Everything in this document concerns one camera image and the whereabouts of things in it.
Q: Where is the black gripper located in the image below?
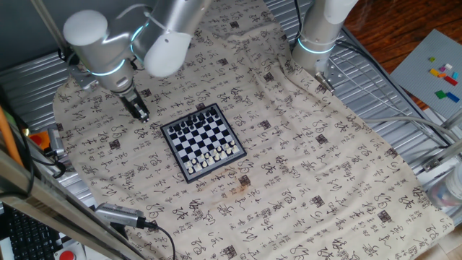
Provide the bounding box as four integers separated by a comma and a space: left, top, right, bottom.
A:
120, 88, 151, 124

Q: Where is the black framed magnetic chessboard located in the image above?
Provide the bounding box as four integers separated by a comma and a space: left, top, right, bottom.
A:
160, 103, 248, 184

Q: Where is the black clamp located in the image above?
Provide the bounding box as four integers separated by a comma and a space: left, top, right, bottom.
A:
57, 46, 79, 66

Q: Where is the orange emergency stop box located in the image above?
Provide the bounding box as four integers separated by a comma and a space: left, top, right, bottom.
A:
27, 130, 51, 151

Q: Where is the orange pole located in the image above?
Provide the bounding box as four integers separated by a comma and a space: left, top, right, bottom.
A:
0, 106, 25, 168

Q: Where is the grey diagonal rod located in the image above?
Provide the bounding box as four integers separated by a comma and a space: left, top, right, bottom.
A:
30, 0, 69, 50

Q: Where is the beige calligraphy print cloth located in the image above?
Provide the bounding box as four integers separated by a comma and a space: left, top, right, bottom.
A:
53, 0, 455, 260

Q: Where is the white box red button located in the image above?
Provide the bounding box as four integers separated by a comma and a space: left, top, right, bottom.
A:
53, 240, 87, 260

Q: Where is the black computer keyboard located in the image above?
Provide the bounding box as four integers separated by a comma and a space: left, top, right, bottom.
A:
2, 204, 65, 260

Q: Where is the silver base mounting plate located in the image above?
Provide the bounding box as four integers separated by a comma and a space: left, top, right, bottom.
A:
314, 57, 348, 95

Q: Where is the grey brick baseplate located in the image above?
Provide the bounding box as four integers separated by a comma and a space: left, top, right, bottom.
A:
390, 28, 462, 120

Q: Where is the aluminium profile bar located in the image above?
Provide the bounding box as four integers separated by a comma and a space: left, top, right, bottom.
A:
422, 139, 462, 173
440, 108, 462, 131

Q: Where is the translucent plastic container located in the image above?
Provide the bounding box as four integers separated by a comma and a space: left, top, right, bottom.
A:
427, 155, 462, 210

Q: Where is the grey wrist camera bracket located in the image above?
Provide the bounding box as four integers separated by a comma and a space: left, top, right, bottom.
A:
70, 66, 98, 91

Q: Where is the small silver camera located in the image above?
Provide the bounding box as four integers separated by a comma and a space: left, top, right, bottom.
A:
47, 128, 66, 157

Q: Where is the black thin cable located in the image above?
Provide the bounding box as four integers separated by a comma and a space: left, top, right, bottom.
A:
34, 151, 68, 180

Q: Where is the long silver camera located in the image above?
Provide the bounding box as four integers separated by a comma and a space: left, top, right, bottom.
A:
94, 202, 148, 230

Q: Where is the black camera cable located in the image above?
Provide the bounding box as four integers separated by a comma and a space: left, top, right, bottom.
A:
144, 220, 178, 260

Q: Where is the aluminium frame beam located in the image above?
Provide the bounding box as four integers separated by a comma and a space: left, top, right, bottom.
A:
0, 146, 145, 260

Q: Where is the grey thick cable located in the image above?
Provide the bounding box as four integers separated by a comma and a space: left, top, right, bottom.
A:
360, 115, 462, 142

